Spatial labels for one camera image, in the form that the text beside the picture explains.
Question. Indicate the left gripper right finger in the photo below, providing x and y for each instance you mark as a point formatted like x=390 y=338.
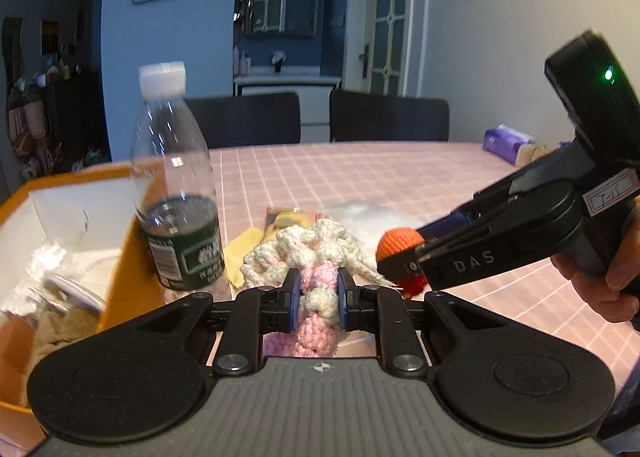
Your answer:
x=383 y=312

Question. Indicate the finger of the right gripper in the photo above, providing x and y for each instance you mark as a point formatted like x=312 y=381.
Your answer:
x=399 y=264
x=444 y=226

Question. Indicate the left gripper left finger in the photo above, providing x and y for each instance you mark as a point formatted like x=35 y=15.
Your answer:
x=245 y=321

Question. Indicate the orange crochet ball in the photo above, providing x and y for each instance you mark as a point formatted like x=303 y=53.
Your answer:
x=403 y=237

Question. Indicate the pink white knitted toy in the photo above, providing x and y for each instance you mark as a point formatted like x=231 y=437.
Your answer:
x=317 y=253

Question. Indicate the brown fluffy towel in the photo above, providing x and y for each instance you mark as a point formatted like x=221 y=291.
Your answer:
x=24 y=345

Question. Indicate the person right hand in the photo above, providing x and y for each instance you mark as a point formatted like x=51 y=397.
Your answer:
x=606 y=295

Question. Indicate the yellow sponge cloth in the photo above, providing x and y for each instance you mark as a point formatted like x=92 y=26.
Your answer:
x=235 y=252

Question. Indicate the pink checkered tablecloth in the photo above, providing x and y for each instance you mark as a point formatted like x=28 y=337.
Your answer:
x=425 y=181

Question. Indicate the purple tissue pack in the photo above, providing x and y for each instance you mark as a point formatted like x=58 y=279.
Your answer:
x=509 y=144

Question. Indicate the yellow snack packet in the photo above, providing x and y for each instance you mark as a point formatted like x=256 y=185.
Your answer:
x=282 y=218

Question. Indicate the black chair right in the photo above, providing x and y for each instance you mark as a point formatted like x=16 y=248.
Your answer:
x=366 y=117

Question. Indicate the black chair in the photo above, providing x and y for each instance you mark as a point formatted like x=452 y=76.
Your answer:
x=366 y=117
x=238 y=122

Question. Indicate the clear plastic water bottle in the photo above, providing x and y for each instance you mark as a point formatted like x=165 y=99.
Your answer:
x=176 y=195

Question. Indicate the white glass-pane door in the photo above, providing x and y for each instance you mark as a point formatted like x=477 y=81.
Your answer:
x=390 y=41

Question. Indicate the black chair left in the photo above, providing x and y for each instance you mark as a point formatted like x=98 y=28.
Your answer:
x=238 y=122

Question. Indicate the white cabinet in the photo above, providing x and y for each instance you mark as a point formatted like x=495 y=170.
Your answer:
x=308 y=96

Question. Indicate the orange storage box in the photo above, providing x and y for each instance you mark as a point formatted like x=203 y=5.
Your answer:
x=72 y=241

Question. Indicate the dark shoe shelf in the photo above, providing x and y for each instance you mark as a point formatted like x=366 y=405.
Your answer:
x=55 y=120

